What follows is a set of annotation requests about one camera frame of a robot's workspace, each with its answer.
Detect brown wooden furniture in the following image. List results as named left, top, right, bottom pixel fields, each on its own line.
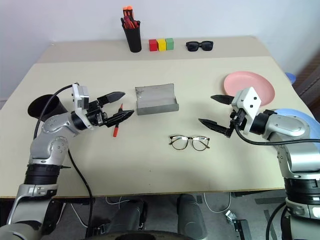
left=292, top=56, right=320, bottom=101

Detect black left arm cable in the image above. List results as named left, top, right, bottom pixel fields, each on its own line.
left=34, top=84, right=95, bottom=240

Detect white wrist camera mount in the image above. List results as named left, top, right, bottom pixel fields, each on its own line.
left=71, top=83, right=95, bottom=131
left=231, top=86, right=264, bottom=136

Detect light blue plate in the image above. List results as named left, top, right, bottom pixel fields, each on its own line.
left=271, top=108, right=320, bottom=141

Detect metal floor bracket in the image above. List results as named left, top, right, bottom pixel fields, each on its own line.
left=224, top=209, right=249, bottom=240

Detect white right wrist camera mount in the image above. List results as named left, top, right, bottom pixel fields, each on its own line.
left=231, top=86, right=264, bottom=136

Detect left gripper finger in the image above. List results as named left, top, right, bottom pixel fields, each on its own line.
left=96, top=91, right=126, bottom=106
left=103, top=109, right=136, bottom=128

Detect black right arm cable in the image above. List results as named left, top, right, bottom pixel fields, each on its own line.
left=233, top=122, right=320, bottom=147

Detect thin-framed clear eyeglasses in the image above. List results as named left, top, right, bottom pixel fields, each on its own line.
left=168, top=134, right=211, bottom=152

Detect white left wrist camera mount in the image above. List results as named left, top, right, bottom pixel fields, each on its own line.
left=71, top=83, right=95, bottom=131

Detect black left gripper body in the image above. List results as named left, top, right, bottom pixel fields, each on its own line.
left=86, top=99, right=110, bottom=129

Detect wide black cup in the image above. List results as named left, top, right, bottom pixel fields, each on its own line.
left=27, top=94, right=68, bottom=123

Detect dark rounded shape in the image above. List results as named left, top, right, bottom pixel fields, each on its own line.
left=176, top=193, right=209, bottom=240
left=109, top=198, right=149, bottom=234

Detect pink plate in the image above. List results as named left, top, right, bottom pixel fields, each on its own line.
left=223, top=71, right=276, bottom=106

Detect blue round container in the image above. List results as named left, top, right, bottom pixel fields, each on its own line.
left=284, top=71, right=297, bottom=84

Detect grey glasses case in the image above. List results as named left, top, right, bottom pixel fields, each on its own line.
left=134, top=83, right=180, bottom=116

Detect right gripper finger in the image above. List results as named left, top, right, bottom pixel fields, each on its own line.
left=197, top=118, right=230, bottom=136
left=210, top=94, right=235, bottom=106

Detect black sunglasses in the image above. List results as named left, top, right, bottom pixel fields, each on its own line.
left=185, top=40, right=214, bottom=53

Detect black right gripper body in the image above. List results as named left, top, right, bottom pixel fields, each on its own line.
left=224, top=107, right=248, bottom=139

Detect white floor cable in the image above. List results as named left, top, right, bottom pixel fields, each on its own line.
left=203, top=192, right=233, bottom=214
left=104, top=196, right=131, bottom=209

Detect tall black pen holder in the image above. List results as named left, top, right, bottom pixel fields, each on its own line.
left=124, top=26, right=142, bottom=53

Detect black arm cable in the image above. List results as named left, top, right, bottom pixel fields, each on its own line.
left=233, top=122, right=320, bottom=147
left=34, top=84, right=95, bottom=240

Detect yellow cube block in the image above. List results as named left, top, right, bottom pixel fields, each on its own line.
left=156, top=38, right=167, bottom=52

